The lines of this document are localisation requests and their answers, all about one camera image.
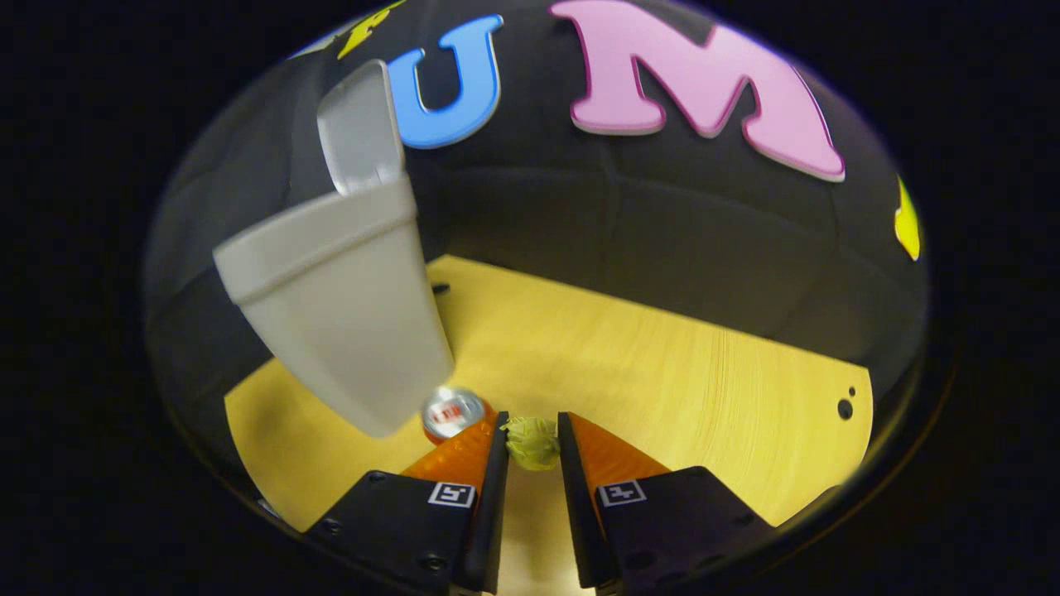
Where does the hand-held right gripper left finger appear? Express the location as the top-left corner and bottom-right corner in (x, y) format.
(302, 411), (510, 596)

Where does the white desktop garbage bin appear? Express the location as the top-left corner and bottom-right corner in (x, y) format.
(212, 60), (456, 439)

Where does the yellow paper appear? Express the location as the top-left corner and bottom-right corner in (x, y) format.
(499, 416), (562, 473)

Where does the black backdrop cloth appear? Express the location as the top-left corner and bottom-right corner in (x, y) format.
(141, 0), (930, 464)

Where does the wooden desktop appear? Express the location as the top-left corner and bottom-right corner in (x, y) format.
(224, 254), (875, 596)

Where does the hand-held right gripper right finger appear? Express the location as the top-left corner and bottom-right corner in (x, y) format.
(556, 411), (779, 596)

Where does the red pop can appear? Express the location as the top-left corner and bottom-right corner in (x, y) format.
(422, 386), (498, 446)

